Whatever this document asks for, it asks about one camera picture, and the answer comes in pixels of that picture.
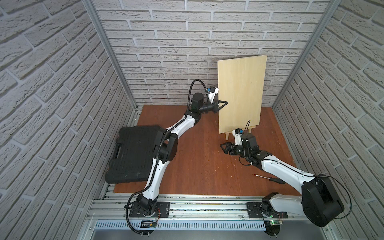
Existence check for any aluminium corner post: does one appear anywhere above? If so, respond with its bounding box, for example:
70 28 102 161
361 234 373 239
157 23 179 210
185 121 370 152
272 0 341 110
83 0 139 111

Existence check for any light wooden board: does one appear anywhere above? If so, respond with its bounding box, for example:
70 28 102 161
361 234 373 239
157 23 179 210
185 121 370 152
218 55 268 134

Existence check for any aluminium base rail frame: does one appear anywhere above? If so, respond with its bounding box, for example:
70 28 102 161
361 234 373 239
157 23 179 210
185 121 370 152
77 188 315 240

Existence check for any right aluminium corner post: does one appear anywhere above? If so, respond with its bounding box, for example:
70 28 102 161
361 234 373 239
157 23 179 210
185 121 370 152
272 0 341 110

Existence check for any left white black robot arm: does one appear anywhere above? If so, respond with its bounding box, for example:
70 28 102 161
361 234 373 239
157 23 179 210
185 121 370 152
132 92 228 217

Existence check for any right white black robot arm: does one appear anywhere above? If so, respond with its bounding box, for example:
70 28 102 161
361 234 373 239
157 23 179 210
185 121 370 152
220 130 345 227

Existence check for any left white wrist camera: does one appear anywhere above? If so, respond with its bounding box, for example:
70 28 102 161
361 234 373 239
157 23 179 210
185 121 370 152
207 86 219 104

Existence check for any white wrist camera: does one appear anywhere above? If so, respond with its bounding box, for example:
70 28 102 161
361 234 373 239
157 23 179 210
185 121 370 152
207 86 219 104
232 129 244 146

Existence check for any left black corrugated cable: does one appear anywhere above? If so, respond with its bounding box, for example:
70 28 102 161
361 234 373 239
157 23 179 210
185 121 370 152
124 78 208 236

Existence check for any black handled screwdriver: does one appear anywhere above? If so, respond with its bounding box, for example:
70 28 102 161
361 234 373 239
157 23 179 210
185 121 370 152
254 174 286 185

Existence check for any left aluminium corner post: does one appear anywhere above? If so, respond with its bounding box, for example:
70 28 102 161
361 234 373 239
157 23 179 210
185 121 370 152
83 0 139 111

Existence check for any small wooden easel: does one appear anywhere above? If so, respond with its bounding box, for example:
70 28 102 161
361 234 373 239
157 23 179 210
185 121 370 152
225 126 256 141

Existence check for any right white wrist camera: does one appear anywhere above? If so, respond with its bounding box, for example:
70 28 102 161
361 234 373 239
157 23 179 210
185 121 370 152
232 129 244 146

